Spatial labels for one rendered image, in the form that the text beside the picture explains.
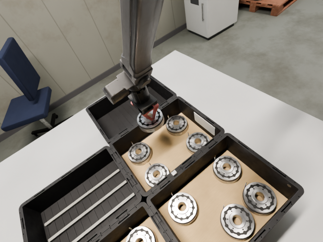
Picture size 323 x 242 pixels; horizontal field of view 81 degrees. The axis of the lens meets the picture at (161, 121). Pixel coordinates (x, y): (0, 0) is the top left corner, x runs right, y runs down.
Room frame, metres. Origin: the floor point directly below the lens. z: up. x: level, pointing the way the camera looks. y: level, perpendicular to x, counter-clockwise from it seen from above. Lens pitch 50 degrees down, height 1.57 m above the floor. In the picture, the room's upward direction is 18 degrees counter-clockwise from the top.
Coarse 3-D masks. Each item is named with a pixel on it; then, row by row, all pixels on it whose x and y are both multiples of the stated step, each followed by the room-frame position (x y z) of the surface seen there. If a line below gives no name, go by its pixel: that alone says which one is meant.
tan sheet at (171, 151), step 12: (156, 132) 0.57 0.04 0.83; (192, 132) 0.50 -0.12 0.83; (204, 132) 0.48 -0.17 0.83; (156, 144) 0.50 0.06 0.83; (168, 144) 0.48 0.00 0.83; (180, 144) 0.46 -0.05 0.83; (156, 156) 0.44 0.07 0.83; (168, 156) 0.42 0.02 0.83; (180, 156) 0.40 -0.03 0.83; (132, 168) 0.42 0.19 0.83; (144, 168) 0.40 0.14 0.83; (168, 168) 0.36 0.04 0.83; (144, 180) 0.35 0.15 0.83
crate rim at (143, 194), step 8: (168, 104) 0.62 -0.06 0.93; (200, 112) 0.52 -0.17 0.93; (208, 120) 0.46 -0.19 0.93; (120, 136) 0.53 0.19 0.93; (216, 136) 0.38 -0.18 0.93; (112, 144) 0.50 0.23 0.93; (208, 144) 0.36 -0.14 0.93; (200, 152) 0.33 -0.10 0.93; (120, 160) 0.41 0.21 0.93; (128, 168) 0.37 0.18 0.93; (176, 168) 0.30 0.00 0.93; (168, 176) 0.28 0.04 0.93; (136, 184) 0.29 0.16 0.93; (160, 184) 0.27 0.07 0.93; (144, 192) 0.26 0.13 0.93; (152, 192) 0.25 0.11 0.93
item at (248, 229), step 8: (224, 208) 0.15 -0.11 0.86; (232, 208) 0.14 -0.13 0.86; (240, 208) 0.13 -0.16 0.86; (224, 216) 0.12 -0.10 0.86; (248, 216) 0.10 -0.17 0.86; (224, 224) 0.10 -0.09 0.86; (248, 224) 0.08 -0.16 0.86; (232, 232) 0.08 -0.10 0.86; (240, 232) 0.07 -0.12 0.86; (248, 232) 0.06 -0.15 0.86
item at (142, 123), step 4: (156, 112) 0.50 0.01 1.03; (160, 112) 0.50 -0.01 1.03; (140, 116) 0.51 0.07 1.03; (156, 116) 0.48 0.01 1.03; (160, 116) 0.48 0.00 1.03; (140, 120) 0.49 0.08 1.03; (156, 120) 0.47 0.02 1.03; (160, 120) 0.46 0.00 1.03; (140, 124) 0.47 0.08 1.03; (144, 124) 0.47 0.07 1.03; (148, 124) 0.46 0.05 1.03; (152, 124) 0.45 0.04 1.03; (156, 124) 0.44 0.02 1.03; (148, 128) 0.44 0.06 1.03
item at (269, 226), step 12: (216, 144) 0.35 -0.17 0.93; (240, 144) 0.31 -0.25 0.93; (276, 168) 0.19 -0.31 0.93; (168, 180) 0.27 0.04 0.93; (288, 180) 0.15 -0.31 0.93; (156, 192) 0.24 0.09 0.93; (300, 192) 0.11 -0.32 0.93; (288, 204) 0.09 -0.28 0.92; (156, 216) 0.17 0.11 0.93; (276, 216) 0.07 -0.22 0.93; (168, 228) 0.13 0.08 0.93; (264, 228) 0.05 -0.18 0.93; (252, 240) 0.04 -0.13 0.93
